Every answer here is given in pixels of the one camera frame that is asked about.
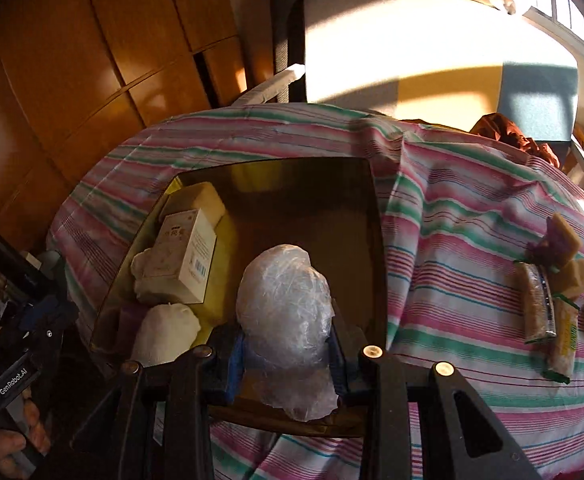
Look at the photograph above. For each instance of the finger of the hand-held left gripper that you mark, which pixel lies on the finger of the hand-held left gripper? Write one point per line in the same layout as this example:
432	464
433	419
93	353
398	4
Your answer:
46	336
44	307

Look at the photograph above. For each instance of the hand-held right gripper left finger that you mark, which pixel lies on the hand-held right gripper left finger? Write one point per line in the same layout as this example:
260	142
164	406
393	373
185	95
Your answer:
234	365

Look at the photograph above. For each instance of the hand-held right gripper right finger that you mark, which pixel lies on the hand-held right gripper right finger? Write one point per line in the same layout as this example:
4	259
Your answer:
339	362

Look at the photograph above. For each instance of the plastic-wrapped white bundle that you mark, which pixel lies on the plastic-wrapped white bundle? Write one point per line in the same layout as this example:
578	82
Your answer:
284	310

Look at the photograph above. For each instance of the pale sock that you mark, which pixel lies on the pale sock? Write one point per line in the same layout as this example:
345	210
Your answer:
166	332

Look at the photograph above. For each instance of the white cardboard box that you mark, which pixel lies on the white cardboard box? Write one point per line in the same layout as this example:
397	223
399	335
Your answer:
181	255

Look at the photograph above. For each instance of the gold tin box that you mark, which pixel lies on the gold tin box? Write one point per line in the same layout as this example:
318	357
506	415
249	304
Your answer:
297	210

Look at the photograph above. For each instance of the large yellow sponge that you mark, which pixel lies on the large yellow sponge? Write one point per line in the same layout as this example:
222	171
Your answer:
196	202

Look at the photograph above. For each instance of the clear-wrapped snack bar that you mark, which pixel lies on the clear-wrapped snack bar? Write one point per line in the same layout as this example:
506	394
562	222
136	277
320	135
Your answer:
537	305

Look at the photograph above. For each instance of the green biscuit packet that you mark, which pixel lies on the green biscuit packet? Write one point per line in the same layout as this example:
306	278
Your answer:
562	345

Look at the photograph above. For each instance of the purple snack packet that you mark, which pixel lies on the purple snack packet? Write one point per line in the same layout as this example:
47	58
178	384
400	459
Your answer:
544	250

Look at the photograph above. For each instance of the thin yellow sponge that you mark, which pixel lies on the thin yellow sponge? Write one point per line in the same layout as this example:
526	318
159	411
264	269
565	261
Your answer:
567	237

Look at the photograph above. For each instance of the person's left hand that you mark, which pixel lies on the person's left hand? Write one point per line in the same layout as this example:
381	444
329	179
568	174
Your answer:
4	447

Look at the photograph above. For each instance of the pale teal object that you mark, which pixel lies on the pale teal object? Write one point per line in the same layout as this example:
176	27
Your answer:
51	265

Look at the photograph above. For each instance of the striped bed sheet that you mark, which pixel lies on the striped bed sheet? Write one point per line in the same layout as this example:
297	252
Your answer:
447	210

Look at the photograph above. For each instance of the wooden wardrobe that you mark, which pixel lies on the wooden wardrobe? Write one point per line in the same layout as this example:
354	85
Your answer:
71	60

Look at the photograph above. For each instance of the brown cloth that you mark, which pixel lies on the brown cloth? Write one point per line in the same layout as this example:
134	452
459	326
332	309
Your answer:
502	130

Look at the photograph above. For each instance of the grey blue armchair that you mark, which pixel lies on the grey blue armchair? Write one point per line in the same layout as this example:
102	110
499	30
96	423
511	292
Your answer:
422	35

